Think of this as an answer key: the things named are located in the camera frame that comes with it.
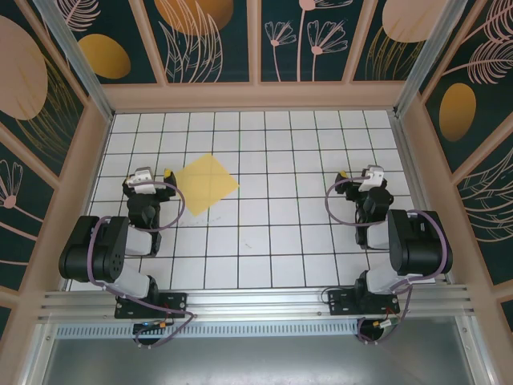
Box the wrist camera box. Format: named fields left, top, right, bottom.
left=357, top=164, right=385, bottom=193
left=126, top=168, right=156, bottom=197

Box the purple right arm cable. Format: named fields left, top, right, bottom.
left=324, top=170, right=449, bottom=347

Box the small electronics board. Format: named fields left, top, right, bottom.
left=133, top=319, right=172, bottom=330

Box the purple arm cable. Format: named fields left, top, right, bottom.
left=324, top=170, right=449, bottom=347
left=87, top=181, right=197, bottom=350

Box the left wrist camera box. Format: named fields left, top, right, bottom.
left=126, top=168, right=156, bottom=197

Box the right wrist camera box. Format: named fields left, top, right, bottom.
left=357, top=164, right=385, bottom=193

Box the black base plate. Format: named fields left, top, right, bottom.
left=327, top=289, right=402, bottom=318
left=114, top=291, right=189, bottom=320

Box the grey metal sheet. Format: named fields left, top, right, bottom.
left=39, top=336, right=478, bottom=385

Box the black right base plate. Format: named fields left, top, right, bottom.
left=327, top=289, right=402, bottom=318

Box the slotted grey cable duct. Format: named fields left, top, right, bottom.
left=55, top=322, right=362, bottom=338

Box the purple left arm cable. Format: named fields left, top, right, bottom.
left=87, top=181, right=197, bottom=350

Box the aluminium frame post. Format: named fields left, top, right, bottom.
left=394, top=0, right=469, bottom=118
left=33, top=0, right=116, bottom=123

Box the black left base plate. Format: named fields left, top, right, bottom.
left=114, top=291, right=189, bottom=320

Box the yellow paper sheet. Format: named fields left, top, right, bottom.
left=172, top=153, right=240, bottom=218

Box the aluminium mounting rail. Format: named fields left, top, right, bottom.
left=38, top=283, right=478, bottom=322

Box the aluminium side rail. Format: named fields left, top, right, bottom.
left=387, top=111, right=449, bottom=286

